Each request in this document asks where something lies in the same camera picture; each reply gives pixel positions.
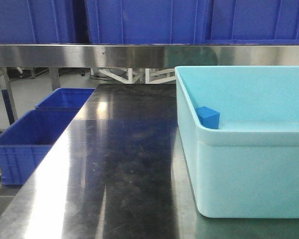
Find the blue cube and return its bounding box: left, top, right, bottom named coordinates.
left=195, top=107, right=220, bottom=129

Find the stainless steel shelf rack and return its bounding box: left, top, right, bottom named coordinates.
left=0, top=43, right=299, bottom=125

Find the blue floor bin far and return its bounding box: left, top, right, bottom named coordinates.
left=35, top=88, right=95, bottom=111

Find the blue floor bin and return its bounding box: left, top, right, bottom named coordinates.
left=35, top=88, right=95, bottom=111
left=0, top=110, right=77, bottom=185

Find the blue bin upper middle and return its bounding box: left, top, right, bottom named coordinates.
left=85, top=0, right=207, bottom=45

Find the light cyan plastic tub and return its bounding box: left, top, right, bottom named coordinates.
left=175, top=66, right=299, bottom=219

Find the blue bin upper right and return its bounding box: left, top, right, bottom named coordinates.
left=204, top=0, right=299, bottom=45

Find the blue floor bin near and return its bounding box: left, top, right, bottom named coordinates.
left=0, top=110, right=77, bottom=185

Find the blue bin upper left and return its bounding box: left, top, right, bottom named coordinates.
left=0, top=0, right=77, bottom=44

